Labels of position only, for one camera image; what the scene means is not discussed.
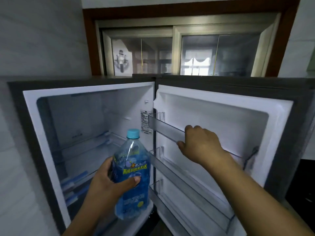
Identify person's right hand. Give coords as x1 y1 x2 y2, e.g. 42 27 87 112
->
177 125 232 171

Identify person's left hand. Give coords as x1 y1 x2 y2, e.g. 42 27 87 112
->
85 157 142 215

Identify blue plastic drink bottle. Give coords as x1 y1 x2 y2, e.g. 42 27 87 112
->
111 129 151 220

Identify clear door shelf rail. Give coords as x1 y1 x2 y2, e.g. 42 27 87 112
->
148 149 235 234
150 180 197 236
148 115 259 170

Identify person's right forearm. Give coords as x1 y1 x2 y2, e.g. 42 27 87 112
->
209 157 315 236

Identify person's left forearm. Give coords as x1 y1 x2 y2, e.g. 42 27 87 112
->
63 198 118 236

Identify white printed sticker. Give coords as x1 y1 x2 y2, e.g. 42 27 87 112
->
140 110 154 135

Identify glass refrigerator shelf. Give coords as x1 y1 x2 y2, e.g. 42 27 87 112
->
60 167 116 207
52 131 126 166

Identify aluminium sliding window pane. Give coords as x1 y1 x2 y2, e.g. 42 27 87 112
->
172 23 275 77
101 28 174 76

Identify grey refrigerator door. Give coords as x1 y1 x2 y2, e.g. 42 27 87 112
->
153 76 315 236

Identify grey refrigerator body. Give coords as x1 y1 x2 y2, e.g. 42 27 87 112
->
7 77 158 236

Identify brown wooden window frame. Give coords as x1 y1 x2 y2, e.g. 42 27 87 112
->
82 0 301 77

